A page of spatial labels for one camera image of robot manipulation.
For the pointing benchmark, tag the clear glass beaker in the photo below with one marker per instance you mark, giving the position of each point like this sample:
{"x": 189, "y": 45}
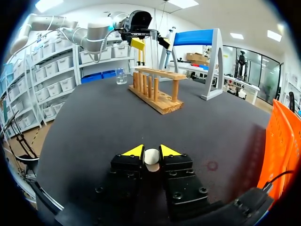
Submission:
{"x": 121, "y": 76}

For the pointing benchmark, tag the white and blue pipette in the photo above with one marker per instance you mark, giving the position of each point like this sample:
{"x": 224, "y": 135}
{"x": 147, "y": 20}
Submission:
{"x": 168, "y": 53}

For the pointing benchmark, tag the clear glass test tube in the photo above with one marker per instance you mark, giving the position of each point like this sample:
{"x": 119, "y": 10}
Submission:
{"x": 154, "y": 55}

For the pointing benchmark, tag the white stand with blue panel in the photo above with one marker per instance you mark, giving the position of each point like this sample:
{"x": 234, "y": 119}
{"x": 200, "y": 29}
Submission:
{"x": 195, "y": 38}

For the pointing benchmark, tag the wooden test tube rack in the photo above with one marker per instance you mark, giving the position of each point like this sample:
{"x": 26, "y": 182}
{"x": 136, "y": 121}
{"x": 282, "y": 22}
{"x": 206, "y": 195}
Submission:
{"x": 155, "y": 94}

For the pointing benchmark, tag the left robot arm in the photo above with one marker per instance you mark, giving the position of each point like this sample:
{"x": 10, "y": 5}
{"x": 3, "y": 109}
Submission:
{"x": 94, "y": 33}

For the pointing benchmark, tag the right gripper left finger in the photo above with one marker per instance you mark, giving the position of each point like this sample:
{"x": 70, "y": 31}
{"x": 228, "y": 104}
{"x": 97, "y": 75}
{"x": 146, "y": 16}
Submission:
{"x": 127, "y": 171}

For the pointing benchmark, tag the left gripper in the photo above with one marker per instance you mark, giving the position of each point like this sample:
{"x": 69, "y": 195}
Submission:
{"x": 139, "y": 21}

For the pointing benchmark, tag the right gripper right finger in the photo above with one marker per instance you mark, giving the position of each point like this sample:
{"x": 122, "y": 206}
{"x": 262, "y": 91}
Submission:
{"x": 181, "y": 179}

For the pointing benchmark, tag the beige cork stopper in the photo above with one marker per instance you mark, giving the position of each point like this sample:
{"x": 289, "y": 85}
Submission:
{"x": 151, "y": 158}

